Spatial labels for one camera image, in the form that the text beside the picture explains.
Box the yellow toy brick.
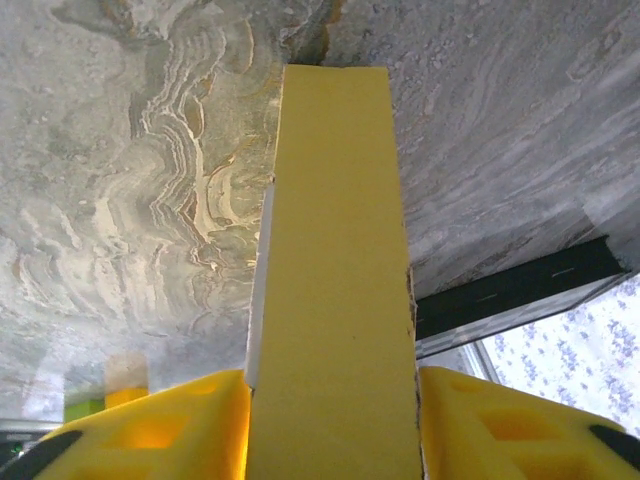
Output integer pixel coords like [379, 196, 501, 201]
[103, 351, 151, 409]

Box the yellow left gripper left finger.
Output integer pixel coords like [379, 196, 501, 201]
[19, 369, 251, 480]

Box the aluminium frame post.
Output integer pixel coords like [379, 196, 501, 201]
[459, 339, 504, 389]

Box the black grey chessboard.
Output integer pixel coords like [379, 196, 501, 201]
[412, 234, 634, 359]

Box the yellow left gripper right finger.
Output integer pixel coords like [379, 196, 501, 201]
[418, 366, 640, 480]

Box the yellow white paper box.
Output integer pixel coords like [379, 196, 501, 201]
[243, 63, 426, 480]

